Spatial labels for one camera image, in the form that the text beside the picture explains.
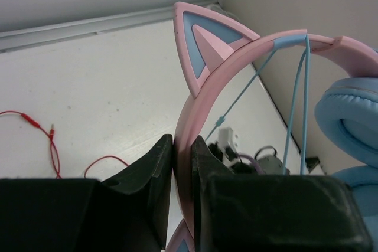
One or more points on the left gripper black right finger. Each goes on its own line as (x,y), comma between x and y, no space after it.
(246,212)

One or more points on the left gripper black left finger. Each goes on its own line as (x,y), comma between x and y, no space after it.
(126,212)

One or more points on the blue pink cat-ear headphones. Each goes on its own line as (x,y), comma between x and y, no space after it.
(213,48)

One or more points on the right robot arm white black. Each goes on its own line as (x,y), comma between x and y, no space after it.
(264,162)

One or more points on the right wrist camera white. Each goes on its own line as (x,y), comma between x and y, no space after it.
(227,142)

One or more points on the aluminium frame rail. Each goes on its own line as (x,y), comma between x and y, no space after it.
(109,87)

